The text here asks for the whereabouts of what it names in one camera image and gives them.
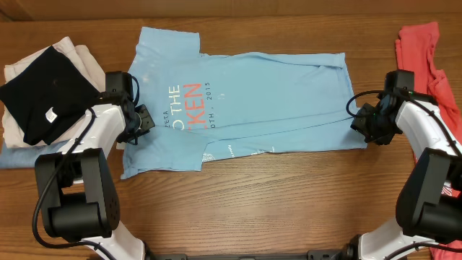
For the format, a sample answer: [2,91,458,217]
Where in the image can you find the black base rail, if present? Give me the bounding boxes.
[147,249,343,260]

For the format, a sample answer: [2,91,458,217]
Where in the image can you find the folded black garment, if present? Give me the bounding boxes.
[1,46,99,145]

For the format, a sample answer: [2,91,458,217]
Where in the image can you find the light blue printed t-shirt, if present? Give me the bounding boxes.
[123,27,366,178]

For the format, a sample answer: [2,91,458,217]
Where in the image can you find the folded beige garment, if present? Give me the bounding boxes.
[1,36,105,148]

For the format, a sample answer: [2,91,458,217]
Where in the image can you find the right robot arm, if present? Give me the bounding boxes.
[333,69,461,259]

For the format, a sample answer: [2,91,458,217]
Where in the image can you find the folded blue jeans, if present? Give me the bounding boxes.
[0,140,67,169]

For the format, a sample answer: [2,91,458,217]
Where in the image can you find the red t-shirt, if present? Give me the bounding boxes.
[394,21,462,260]

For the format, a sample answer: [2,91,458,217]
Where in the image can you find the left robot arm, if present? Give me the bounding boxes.
[32,71,155,259]

